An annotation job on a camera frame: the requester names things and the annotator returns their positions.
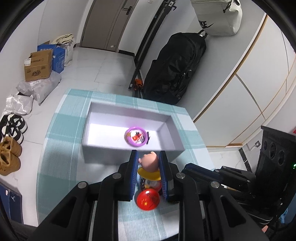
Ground white Nike bag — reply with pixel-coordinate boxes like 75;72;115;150
191;0;243;36

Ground pink pig yellow toy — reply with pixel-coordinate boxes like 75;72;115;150
137;152;161;181

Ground black tripod stand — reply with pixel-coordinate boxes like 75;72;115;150
128;0;177;98

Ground silver plastic parcel bag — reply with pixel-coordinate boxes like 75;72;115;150
3;95;34;115

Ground red China flag badge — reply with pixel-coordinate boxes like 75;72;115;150
136;188;160;211

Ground brown suede shoes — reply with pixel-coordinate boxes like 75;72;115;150
1;137;22;176

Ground black white slippers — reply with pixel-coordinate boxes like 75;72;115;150
1;114;28;144

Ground white wardrobe sliding doors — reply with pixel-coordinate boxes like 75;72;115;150
194;15;295;148

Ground blue cardboard box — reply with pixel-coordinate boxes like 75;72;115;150
37;44;66;73

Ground black large backpack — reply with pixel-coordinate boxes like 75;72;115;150
143;30;207;105

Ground grey open cardboard box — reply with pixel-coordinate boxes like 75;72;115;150
82;102;185;165

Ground white tote bag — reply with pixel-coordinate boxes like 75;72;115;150
51;33;76;67

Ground grey plastic parcel bag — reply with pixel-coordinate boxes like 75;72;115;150
16;71;62;105

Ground blue Jordan shoe box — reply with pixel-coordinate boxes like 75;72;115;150
0;183;23;224

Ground purple bracelet in box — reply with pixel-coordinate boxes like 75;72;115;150
124;126;149;148

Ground grey room door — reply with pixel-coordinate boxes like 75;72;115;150
80;0;138;52

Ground wall power socket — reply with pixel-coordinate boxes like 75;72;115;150
247;141;261;151

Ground brown cardboard box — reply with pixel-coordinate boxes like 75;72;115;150
23;49;53;82

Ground black speaker cabinet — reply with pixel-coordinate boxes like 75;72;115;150
255;126;295;185

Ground teal plaid tablecloth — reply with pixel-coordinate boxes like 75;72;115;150
36;89;214;240

